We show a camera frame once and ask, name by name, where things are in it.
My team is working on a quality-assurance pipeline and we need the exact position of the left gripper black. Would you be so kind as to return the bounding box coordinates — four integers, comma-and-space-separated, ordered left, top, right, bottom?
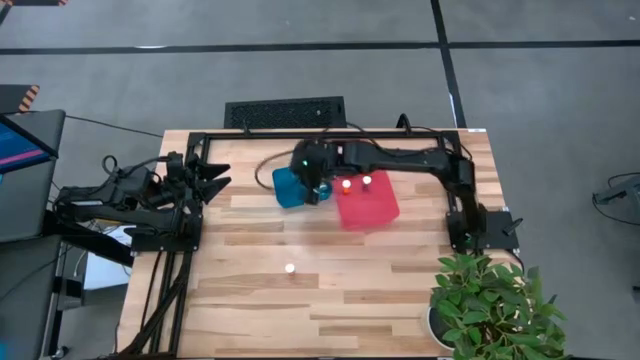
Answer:
171, 152, 233, 205

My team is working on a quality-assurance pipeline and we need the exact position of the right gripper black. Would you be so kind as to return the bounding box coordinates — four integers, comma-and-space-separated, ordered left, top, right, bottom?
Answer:
291, 140, 336, 207

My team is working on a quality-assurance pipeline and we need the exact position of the blue plastic bin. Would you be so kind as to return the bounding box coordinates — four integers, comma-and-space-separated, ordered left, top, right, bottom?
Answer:
271, 166, 334, 210

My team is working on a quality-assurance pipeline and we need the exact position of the pink plastic bin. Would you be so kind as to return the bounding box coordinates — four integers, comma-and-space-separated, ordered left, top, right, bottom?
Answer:
332, 169, 401, 233

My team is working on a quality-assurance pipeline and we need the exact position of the black perforated panel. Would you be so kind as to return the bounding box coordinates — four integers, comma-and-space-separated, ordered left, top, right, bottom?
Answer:
223, 95, 348, 130

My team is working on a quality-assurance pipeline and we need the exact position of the white box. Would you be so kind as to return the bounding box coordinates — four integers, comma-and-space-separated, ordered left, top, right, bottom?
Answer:
82, 224, 134, 292

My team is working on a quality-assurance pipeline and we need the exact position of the blue lit screen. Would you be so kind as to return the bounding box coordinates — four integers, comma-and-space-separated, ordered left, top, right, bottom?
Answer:
0, 115, 54, 175

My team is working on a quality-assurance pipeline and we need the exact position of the green potted plant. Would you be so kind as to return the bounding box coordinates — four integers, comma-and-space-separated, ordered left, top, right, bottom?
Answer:
426, 251, 570, 360

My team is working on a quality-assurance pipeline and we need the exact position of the black mat with hazard stripes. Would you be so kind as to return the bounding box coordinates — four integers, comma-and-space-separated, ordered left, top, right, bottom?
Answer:
0, 83, 41, 115

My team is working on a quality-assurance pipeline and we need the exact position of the grey cabinet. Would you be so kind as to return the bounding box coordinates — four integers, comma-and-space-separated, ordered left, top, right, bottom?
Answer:
0, 234, 64, 360

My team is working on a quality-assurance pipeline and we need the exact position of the grey stand base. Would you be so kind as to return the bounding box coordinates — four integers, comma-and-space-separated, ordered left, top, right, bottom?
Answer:
591, 171, 640, 227

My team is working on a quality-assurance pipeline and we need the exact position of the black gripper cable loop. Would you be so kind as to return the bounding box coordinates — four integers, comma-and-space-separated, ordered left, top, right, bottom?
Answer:
253, 148, 297, 192

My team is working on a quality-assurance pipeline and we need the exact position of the black aluminium table frame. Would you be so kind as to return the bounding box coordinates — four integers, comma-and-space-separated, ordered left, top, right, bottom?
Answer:
117, 128, 475, 359

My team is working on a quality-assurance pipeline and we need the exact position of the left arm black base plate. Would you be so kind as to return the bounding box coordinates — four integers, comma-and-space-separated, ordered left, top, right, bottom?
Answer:
129, 214, 202, 253

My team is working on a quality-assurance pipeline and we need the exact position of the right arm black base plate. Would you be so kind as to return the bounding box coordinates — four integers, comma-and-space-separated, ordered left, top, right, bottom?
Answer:
446, 209, 524, 254

